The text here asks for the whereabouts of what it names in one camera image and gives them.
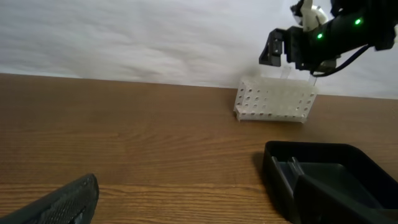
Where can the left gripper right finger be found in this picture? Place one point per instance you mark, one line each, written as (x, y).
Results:
(326, 205)

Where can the white test tube rack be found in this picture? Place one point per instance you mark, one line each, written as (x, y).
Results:
(273, 99)

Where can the black tray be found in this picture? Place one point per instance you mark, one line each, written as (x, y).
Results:
(311, 147)

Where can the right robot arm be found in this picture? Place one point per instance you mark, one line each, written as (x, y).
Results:
(342, 31)

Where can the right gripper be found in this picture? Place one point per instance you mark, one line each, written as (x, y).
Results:
(295, 46)

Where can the clear test tube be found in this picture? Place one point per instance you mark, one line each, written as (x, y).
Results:
(280, 174)
(295, 166)
(312, 80)

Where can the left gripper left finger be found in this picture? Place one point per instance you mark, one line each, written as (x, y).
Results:
(62, 205)

